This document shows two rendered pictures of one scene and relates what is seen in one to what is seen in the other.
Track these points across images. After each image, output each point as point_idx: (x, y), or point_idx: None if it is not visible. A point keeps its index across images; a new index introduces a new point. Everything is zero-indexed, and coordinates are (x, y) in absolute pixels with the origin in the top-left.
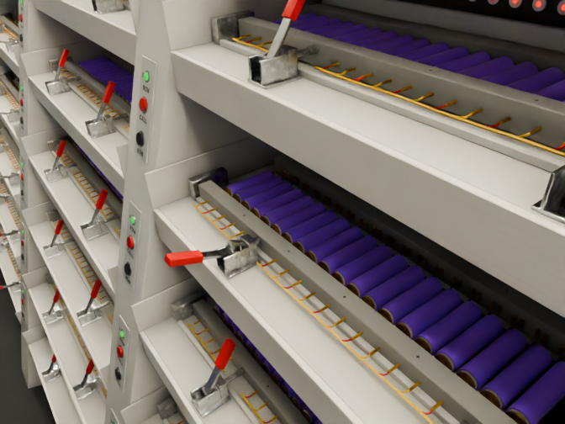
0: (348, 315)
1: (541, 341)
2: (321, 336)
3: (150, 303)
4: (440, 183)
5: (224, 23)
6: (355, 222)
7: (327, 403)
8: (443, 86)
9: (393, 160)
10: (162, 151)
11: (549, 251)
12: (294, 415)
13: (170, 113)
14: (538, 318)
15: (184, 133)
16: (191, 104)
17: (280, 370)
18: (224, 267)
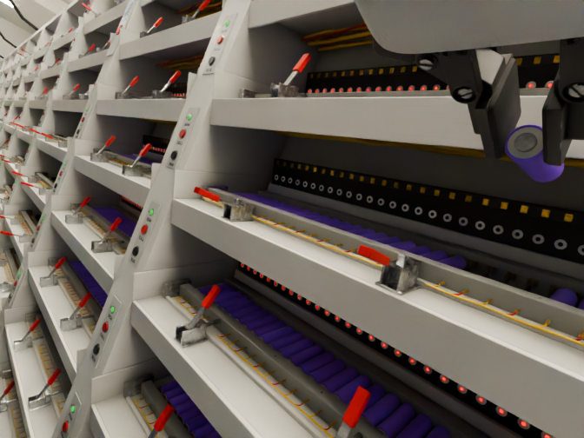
0: (320, 231)
1: None
2: (300, 243)
3: (148, 275)
4: (393, 101)
5: (247, 93)
6: None
7: (308, 268)
8: (383, 95)
9: (365, 100)
10: (190, 159)
11: (456, 110)
12: (261, 343)
13: (202, 136)
14: (436, 242)
15: (207, 154)
16: (215, 136)
17: (267, 270)
18: (228, 216)
